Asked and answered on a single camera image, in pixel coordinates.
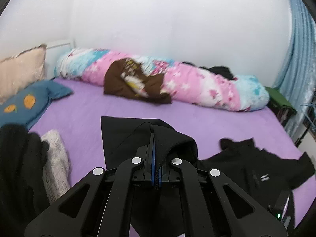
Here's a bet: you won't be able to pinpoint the black jacket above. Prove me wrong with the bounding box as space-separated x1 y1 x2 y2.
100 116 316 237

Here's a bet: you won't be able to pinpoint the black folded clothes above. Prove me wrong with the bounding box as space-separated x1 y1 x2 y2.
1 124 50 236

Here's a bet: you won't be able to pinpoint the grey knit sweater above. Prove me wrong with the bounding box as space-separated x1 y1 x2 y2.
41 130 70 204

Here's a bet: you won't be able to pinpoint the floral rolled quilt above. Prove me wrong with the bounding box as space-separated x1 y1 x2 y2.
54 48 269 111

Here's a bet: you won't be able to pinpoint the blue cushion orange patches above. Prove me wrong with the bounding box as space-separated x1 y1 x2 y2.
1 80 73 130

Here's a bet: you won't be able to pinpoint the green cloth on stand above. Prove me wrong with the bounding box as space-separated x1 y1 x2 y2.
265 87 297 115

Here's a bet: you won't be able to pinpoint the brown printed garment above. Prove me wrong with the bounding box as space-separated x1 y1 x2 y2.
103 58 171 104

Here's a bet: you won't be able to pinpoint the black garment on quilt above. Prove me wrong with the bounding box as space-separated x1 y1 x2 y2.
181 62 237 81

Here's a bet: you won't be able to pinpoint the light blue curtain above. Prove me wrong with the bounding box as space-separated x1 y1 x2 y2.
273 0 315 137

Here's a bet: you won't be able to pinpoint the beige pillow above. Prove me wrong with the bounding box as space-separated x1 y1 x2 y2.
0 44 47 104

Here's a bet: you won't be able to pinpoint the blue wire hanger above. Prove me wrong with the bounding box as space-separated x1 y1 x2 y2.
300 102 316 125

